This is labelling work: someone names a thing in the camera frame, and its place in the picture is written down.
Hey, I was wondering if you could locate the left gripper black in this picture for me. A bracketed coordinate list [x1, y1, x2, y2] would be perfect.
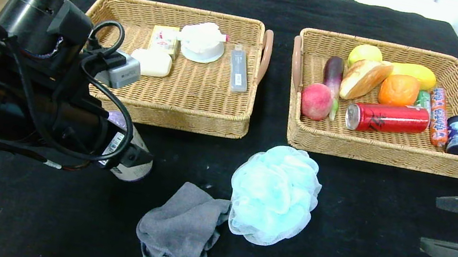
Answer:
[55, 109, 160, 177]

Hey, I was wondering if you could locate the purple trash bag roll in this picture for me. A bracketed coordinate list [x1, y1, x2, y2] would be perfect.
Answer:
[97, 110, 161, 186]

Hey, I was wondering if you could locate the grey cloth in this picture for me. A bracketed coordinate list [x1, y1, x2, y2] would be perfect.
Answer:
[131, 175, 237, 257]

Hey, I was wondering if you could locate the light blue bath sponge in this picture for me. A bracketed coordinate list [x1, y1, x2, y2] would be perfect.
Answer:
[221, 138, 329, 255]

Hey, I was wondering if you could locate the croissant bread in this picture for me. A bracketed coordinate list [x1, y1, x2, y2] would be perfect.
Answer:
[338, 55, 395, 107]

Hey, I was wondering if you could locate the red soda can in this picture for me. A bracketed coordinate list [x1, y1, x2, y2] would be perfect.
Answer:
[343, 94, 432, 144]

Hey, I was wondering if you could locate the orange fruit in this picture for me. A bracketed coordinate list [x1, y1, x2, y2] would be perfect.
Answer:
[377, 71, 422, 111]

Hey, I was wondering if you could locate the green gum box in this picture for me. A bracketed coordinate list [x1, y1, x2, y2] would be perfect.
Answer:
[414, 89, 435, 113]

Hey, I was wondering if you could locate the wicker basket holding toiletries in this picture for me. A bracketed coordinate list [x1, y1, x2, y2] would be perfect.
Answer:
[67, 0, 277, 145]

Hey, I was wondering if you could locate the wicker basket holding food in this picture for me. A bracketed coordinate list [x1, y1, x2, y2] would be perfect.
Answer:
[275, 26, 458, 179]

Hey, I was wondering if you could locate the white soap bar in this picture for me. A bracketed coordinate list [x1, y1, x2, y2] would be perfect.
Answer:
[128, 47, 174, 81]

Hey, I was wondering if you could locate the small pale printed box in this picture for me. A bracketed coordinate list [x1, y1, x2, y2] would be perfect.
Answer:
[147, 24, 182, 61]

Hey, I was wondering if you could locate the white round bowl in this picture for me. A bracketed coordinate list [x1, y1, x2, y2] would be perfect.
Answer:
[174, 18, 232, 68]

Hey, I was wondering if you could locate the grey rectangular stick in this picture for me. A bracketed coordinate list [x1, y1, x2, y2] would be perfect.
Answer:
[224, 44, 255, 95]

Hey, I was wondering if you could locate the pink peach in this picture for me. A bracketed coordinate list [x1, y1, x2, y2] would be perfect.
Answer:
[297, 81, 337, 124]

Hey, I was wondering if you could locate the purple eggplant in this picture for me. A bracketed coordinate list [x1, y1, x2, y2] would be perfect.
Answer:
[316, 55, 348, 122]

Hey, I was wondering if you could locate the black table cloth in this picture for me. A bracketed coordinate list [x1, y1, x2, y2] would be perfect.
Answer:
[0, 0, 458, 257]

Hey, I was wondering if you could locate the yellow lemon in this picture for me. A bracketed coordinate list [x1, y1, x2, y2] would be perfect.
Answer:
[346, 42, 385, 73]

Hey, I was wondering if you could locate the yellow oblong mango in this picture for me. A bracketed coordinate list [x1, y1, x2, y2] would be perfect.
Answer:
[385, 59, 439, 93]

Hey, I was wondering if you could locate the orange sausage snack tube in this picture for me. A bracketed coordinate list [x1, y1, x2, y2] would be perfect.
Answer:
[422, 86, 458, 149]

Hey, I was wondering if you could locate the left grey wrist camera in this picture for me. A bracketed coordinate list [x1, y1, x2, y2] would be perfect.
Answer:
[93, 47, 145, 94]

